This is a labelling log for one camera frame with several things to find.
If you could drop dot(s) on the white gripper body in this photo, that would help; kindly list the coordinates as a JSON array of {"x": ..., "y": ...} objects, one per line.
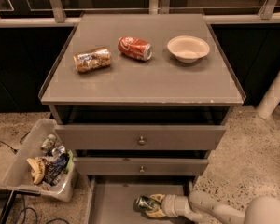
[{"x": 170, "y": 205}]

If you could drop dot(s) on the green soda can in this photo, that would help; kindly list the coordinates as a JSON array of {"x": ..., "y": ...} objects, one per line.
[{"x": 147, "y": 204}]

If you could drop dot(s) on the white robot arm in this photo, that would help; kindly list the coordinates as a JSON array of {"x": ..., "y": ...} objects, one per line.
[{"x": 199, "y": 205}]

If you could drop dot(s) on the grey open bottom drawer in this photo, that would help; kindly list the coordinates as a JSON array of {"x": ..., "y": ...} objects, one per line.
[{"x": 112, "y": 198}]

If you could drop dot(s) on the grey middle drawer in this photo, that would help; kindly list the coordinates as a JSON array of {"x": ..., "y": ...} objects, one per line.
[{"x": 140, "y": 166}]

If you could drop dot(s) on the grey drawer cabinet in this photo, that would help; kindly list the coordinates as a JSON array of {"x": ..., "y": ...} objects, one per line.
[{"x": 160, "y": 91}]

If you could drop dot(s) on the grey top drawer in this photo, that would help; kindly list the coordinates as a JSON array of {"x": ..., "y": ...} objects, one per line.
[{"x": 141, "y": 137}]

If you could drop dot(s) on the silver can in bin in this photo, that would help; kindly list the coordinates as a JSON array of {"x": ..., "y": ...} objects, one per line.
[{"x": 58, "y": 151}]

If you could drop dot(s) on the small can in bin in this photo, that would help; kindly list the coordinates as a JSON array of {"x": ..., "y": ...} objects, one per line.
[{"x": 49, "y": 143}]

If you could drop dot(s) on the red cola can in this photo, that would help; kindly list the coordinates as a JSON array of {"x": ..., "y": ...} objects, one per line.
[{"x": 135, "y": 48}]

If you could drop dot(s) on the gold brown can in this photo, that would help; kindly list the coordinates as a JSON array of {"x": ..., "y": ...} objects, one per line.
[{"x": 92, "y": 59}]

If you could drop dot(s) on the dark blue snack wrapper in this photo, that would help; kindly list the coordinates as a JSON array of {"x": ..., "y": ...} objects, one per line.
[{"x": 55, "y": 169}]

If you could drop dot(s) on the clear plastic storage bin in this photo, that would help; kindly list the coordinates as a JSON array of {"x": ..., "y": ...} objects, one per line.
[{"x": 18, "y": 176}]

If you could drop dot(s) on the tan crumpled bag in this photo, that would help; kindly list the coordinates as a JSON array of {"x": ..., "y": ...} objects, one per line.
[{"x": 38, "y": 169}]

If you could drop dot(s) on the white paper bowl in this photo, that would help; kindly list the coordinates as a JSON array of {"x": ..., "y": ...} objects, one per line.
[{"x": 188, "y": 49}]

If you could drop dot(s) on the white diagonal post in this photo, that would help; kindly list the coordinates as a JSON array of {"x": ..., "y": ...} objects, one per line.
[{"x": 271, "y": 99}]

